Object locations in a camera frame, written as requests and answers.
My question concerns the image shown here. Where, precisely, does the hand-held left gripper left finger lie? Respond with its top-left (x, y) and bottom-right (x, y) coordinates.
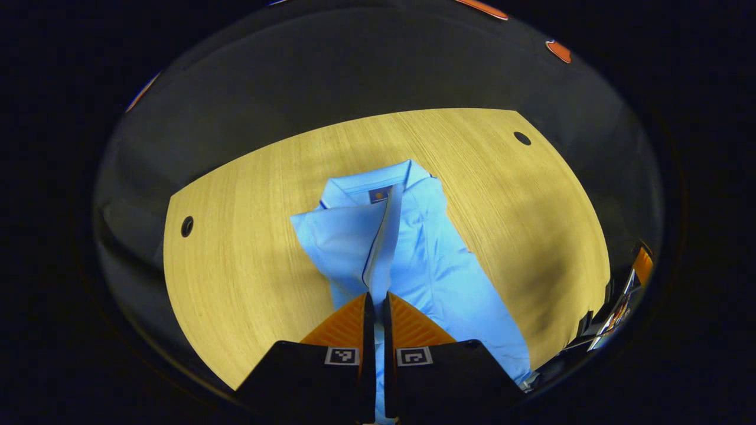
top-left (236, 292), bottom-right (377, 424)

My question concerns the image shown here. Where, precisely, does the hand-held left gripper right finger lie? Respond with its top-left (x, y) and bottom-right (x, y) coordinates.
top-left (382, 290), bottom-right (527, 423)

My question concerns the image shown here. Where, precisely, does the light blue T-shirt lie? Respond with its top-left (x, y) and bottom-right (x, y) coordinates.
top-left (289, 158), bottom-right (533, 425)

